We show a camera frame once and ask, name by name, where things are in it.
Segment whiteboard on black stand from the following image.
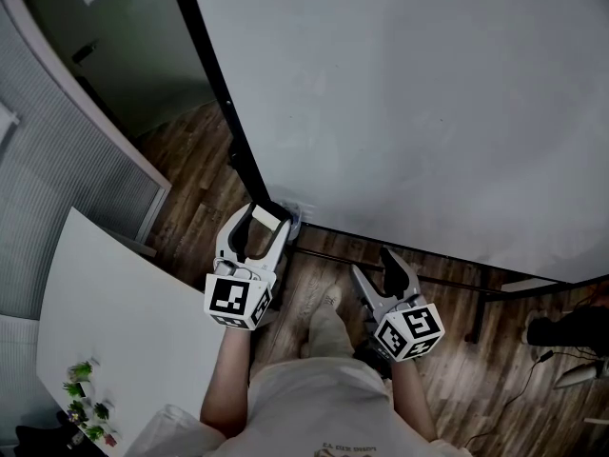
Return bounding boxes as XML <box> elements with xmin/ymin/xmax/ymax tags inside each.
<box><xmin>166</xmin><ymin>0</ymin><xmax>609</xmax><ymax>345</ymax></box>

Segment black office chair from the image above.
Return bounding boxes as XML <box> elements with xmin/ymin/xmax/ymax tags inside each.
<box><xmin>13</xmin><ymin>409</ymin><xmax>96</xmax><ymax>457</ymax></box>

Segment person's beige trousers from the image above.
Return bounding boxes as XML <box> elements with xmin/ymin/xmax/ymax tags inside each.
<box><xmin>299</xmin><ymin>302</ymin><xmax>356</xmax><ymax>361</ymax></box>

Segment wooden table with white legs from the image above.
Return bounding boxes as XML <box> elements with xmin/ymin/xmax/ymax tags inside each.
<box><xmin>501</xmin><ymin>276</ymin><xmax>609</xmax><ymax>300</ymax></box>

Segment frosted glass door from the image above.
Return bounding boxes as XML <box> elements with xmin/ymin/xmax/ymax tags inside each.
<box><xmin>18</xmin><ymin>0</ymin><xmax>218</xmax><ymax>137</ymax></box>

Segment paper notice on glass partition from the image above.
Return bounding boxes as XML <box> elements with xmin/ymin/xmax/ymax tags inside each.
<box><xmin>0</xmin><ymin>101</ymin><xmax>21</xmax><ymax>161</ymax></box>

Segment black waist-worn device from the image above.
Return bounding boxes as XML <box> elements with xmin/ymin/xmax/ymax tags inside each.
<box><xmin>354</xmin><ymin>338</ymin><xmax>394</xmax><ymax>380</ymax></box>

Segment white whiteboard eraser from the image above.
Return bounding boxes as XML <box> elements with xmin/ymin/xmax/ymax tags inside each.
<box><xmin>250</xmin><ymin>203</ymin><xmax>282</xmax><ymax>231</ymax></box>

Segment person's right forearm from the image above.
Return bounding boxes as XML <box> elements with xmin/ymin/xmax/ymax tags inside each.
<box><xmin>389</xmin><ymin>360</ymin><xmax>438</xmax><ymax>442</ymax></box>

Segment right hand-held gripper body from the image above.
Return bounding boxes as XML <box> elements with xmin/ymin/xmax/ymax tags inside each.
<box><xmin>365</xmin><ymin>296</ymin><xmax>446</xmax><ymax>364</ymax></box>

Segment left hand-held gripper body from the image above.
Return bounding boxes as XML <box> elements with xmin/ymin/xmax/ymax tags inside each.
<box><xmin>203</xmin><ymin>256</ymin><xmax>278</xmax><ymax>332</ymax></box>

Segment black door handle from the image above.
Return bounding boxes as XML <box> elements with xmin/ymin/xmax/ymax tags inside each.
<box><xmin>70</xmin><ymin>39</ymin><xmax>100</xmax><ymax>64</ymax></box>

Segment clear plastic eraser tray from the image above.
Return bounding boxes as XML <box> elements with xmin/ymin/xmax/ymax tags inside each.
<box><xmin>273</xmin><ymin>200</ymin><xmax>304</xmax><ymax>240</ymax></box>

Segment person's left forearm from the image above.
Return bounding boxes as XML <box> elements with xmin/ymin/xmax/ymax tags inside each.
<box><xmin>199</xmin><ymin>326</ymin><xmax>252</xmax><ymax>440</ymax></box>

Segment person's beige shoe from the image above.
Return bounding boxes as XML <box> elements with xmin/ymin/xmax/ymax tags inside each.
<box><xmin>321</xmin><ymin>283</ymin><xmax>344</xmax><ymax>309</ymax></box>

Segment person's white shirt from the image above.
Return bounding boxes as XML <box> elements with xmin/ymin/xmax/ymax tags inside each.
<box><xmin>124</xmin><ymin>355</ymin><xmax>470</xmax><ymax>457</ymax></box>

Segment white grey device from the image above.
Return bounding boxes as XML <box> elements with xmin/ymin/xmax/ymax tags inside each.
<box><xmin>552</xmin><ymin>362</ymin><xmax>609</xmax><ymax>390</ymax></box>

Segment cluster of small potted plants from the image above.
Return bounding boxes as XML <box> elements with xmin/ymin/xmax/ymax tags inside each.
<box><xmin>63</xmin><ymin>359</ymin><xmax>119</xmax><ymax>447</ymax></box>

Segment black floor cable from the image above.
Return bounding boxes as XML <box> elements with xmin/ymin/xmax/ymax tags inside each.
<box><xmin>463</xmin><ymin>348</ymin><xmax>556</xmax><ymax>449</ymax></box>

